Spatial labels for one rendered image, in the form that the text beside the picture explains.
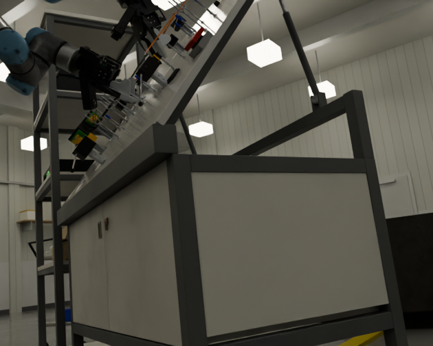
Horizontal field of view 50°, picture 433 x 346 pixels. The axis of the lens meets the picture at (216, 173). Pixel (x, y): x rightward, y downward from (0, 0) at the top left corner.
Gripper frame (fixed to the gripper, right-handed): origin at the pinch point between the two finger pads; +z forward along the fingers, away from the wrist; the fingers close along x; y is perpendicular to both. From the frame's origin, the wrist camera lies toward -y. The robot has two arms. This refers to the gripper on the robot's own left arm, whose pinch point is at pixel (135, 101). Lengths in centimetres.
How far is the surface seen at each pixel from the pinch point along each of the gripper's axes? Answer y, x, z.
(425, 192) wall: -161, 868, 392
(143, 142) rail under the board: 2.9, -30.6, 14.6
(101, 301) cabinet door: -63, -6, 17
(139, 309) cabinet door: -38, -30, 30
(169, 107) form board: 12.2, -28.7, 16.2
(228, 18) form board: 32.5, -6.3, 15.6
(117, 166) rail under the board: -12.0, -17.6, 7.6
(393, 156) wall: -134, 922, 309
